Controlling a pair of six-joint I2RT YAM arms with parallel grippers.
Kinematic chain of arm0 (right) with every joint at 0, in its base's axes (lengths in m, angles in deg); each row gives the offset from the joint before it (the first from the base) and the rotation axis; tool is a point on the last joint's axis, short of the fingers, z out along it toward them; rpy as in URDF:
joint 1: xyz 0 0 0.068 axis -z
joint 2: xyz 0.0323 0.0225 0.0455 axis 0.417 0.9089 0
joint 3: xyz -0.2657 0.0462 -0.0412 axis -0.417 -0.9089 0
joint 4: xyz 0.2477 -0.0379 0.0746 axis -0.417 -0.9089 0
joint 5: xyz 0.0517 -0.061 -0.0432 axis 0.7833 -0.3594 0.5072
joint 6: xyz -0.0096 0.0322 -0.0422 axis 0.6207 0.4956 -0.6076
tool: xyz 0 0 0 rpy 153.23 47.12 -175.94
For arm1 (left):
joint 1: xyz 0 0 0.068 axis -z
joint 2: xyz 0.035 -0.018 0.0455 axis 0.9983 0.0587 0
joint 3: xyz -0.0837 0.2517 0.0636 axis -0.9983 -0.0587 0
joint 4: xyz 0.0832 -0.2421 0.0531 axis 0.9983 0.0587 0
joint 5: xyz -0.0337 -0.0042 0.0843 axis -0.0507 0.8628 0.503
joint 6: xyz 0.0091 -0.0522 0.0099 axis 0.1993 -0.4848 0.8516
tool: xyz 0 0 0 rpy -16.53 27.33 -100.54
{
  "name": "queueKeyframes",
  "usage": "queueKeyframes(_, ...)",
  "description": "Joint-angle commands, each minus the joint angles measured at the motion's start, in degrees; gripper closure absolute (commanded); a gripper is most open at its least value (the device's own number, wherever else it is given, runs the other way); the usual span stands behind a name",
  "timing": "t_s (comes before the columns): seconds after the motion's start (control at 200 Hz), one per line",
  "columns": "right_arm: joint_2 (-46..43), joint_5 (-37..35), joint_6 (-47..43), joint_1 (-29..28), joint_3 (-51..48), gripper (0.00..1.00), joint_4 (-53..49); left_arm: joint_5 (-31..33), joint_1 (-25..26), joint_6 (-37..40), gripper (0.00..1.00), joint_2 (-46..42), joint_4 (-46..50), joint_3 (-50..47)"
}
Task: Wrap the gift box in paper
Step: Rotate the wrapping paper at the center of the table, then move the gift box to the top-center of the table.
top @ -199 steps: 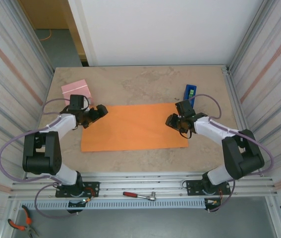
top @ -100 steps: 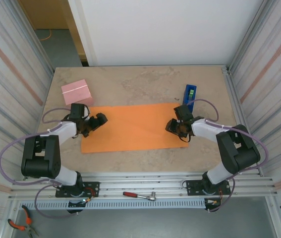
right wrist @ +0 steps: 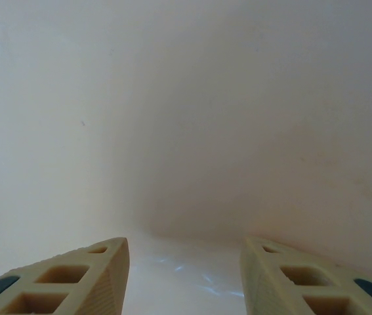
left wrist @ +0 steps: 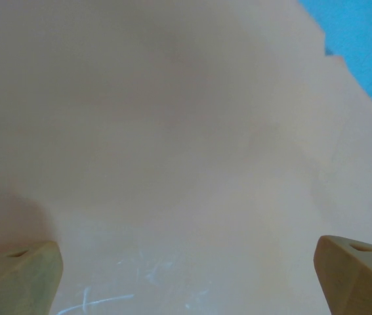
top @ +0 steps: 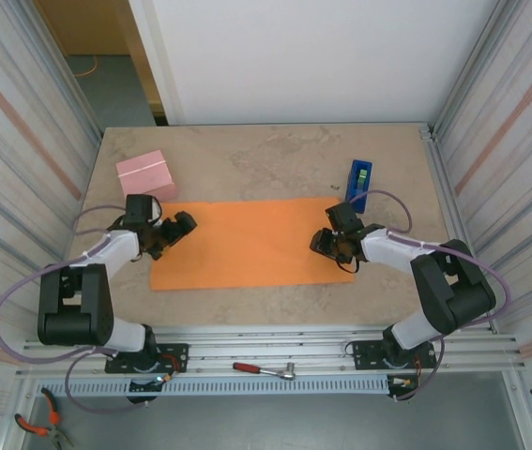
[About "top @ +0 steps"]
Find pink gift box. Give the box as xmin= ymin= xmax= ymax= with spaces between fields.
xmin=114 ymin=149 xmax=178 ymax=203

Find blue tape dispenser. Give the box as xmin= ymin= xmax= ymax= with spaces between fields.
xmin=342 ymin=159 xmax=373 ymax=215

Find wooden door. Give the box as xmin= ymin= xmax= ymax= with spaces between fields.
xmin=34 ymin=0 xmax=167 ymax=116

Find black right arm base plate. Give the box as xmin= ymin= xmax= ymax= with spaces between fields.
xmin=352 ymin=339 xmax=437 ymax=371

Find aluminium side rail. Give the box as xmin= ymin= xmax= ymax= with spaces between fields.
xmin=418 ymin=122 xmax=499 ymax=335

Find aluminium mounting rail frame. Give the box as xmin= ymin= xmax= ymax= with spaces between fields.
xmin=15 ymin=324 xmax=527 ymax=382

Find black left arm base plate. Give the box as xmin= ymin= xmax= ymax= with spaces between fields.
xmin=104 ymin=342 xmax=190 ymax=375

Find red-handled ratchet wrench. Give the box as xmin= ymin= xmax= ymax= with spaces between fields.
xmin=232 ymin=361 xmax=297 ymax=382

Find orange floor cable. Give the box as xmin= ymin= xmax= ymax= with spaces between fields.
xmin=73 ymin=54 xmax=100 ymax=79

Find grey slotted cable duct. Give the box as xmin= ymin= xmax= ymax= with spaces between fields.
xmin=35 ymin=374 xmax=391 ymax=398

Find orange-handled pliers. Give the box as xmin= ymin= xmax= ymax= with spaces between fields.
xmin=14 ymin=386 xmax=75 ymax=449

